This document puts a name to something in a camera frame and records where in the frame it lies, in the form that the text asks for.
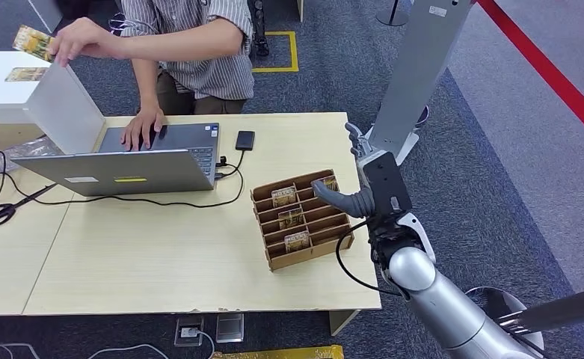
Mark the black chair leg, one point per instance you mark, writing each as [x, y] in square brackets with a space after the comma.
[260, 29]

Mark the brown wooden card holder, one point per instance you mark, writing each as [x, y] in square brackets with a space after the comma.
[291, 257]

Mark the dark grey bar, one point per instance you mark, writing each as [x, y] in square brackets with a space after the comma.
[564, 308]

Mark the person's left forearm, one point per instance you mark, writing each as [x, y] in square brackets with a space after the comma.
[182, 42]

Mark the black portable drive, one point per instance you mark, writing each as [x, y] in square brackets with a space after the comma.
[245, 140]

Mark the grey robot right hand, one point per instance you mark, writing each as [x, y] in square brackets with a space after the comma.
[385, 183]

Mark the person's left hand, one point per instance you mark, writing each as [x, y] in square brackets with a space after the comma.
[83, 38]

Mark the black scissors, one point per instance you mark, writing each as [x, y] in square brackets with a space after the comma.
[4, 211]

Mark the metal floor plate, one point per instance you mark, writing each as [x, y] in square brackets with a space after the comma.
[229, 328]

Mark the beige table leg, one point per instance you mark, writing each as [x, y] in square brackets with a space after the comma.
[340, 319]

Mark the clear plastic bag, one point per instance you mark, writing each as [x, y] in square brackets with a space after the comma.
[26, 148]

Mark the yellow flat object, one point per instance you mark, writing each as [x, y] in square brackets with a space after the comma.
[281, 353]

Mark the grey standing panel white base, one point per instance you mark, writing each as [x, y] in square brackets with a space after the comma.
[415, 74]

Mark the black stanchion base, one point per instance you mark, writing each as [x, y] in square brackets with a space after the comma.
[391, 17]

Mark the round chrome base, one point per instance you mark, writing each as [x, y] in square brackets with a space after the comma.
[495, 299]

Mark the grey laptop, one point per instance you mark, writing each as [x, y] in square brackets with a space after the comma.
[123, 171]

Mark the floor power socket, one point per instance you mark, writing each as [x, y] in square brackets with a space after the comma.
[188, 331]

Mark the yellow floor tape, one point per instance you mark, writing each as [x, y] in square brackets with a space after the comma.
[293, 49]

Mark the person's right forearm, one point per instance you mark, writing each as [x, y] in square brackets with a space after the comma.
[148, 84]

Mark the person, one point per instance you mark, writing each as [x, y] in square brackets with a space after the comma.
[207, 64]

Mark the red floor tape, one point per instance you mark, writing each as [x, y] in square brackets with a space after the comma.
[544, 69]

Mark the white cabinet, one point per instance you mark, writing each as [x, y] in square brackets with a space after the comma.
[44, 12]

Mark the white box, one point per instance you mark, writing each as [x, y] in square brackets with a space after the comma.
[49, 104]

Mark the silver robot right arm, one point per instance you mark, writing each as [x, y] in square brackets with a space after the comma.
[440, 302]

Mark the printed card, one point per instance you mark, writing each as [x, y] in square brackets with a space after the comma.
[331, 184]
[31, 42]
[25, 74]
[284, 197]
[290, 218]
[296, 242]

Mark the person's right hand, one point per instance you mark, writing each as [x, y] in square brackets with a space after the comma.
[142, 126]

